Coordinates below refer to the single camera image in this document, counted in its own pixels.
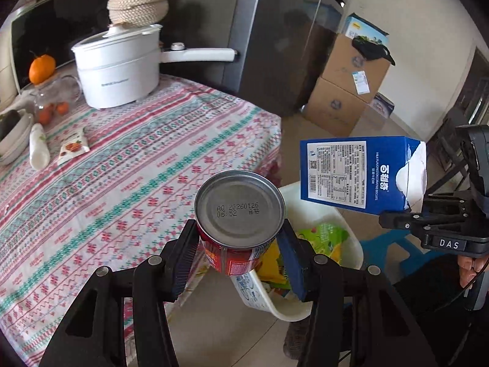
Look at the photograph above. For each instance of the dark green squash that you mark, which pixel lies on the dark green squash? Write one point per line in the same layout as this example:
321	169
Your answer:
9	124

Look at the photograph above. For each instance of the white plastic bin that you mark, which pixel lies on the white plastic bin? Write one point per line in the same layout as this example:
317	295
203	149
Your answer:
282	309

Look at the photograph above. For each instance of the large orange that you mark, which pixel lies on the large orange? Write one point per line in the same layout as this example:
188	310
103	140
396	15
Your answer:
42	70

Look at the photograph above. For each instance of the glass jar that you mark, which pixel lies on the glass jar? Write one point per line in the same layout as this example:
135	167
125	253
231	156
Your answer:
53	91

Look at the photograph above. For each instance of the blue snack box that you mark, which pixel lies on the blue snack box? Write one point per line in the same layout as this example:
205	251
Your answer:
344	172

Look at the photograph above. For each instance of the small white snack packet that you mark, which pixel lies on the small white snack packet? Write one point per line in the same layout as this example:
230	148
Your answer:
72	149

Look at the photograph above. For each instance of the blue and white carton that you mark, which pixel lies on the blue and white carton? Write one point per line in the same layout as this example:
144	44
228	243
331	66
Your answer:
363	28

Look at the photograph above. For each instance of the black microwave oven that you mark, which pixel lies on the black microwave oven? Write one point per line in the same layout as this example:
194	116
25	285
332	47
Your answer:
76	19

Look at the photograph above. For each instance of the patterned tablecloth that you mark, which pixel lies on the patterned tablecloth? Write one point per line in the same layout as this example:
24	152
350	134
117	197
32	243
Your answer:
133	183

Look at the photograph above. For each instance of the woven lidded basket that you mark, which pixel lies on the woven lidded basket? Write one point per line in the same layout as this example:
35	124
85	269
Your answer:
137	5

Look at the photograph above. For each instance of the blue plastic stool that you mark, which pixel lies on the blue plastic stool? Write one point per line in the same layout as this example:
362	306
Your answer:
382	246

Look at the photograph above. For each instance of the white electric pot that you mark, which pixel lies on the white electric pot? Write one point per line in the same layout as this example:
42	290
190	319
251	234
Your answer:
114	72

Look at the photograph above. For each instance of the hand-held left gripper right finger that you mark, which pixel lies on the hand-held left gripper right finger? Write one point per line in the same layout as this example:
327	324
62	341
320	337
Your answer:
292	263

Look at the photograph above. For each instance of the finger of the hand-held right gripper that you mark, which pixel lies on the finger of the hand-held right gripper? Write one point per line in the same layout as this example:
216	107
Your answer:
397	221
447	204

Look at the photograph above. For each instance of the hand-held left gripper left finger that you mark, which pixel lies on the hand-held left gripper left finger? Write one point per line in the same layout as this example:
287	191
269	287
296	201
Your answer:
183	260

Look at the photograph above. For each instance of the dark chair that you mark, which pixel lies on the dark chair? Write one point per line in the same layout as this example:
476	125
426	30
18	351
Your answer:
450	137

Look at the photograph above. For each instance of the grey refrigerator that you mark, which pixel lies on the grey refrigerator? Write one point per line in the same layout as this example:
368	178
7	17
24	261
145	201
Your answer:
267	46

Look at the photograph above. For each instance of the red metal can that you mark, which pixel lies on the red metal can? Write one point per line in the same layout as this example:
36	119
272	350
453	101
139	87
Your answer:
238	206

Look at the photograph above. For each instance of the person's right hand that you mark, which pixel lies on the person's right hand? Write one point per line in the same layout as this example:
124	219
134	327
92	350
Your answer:
467	269

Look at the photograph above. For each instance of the white tube bottle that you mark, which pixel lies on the white tube bottle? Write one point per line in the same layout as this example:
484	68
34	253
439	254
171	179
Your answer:
38	153

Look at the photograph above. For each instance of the yellow snack bag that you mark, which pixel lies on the yellow snack bag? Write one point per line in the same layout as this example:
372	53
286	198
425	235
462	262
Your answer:
273	263

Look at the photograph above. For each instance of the small blue box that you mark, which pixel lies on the small blue box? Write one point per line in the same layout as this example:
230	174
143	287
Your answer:
382	105

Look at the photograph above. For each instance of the stacked white bowls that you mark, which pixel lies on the stacked white bowls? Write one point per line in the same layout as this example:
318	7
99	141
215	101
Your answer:
19	139

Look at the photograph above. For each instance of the green snack bag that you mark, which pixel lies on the green snack bag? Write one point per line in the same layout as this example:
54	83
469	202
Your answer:
324	237

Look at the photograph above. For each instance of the small tangerine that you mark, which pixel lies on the small tangerine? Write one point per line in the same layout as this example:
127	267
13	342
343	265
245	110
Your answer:
46	115
62	107

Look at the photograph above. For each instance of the cardboard box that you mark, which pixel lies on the cardboard box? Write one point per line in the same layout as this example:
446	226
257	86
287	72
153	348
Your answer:
344	68
336	111

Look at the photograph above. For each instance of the black bag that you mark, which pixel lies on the black bag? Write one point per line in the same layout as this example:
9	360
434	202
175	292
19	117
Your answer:
372	49

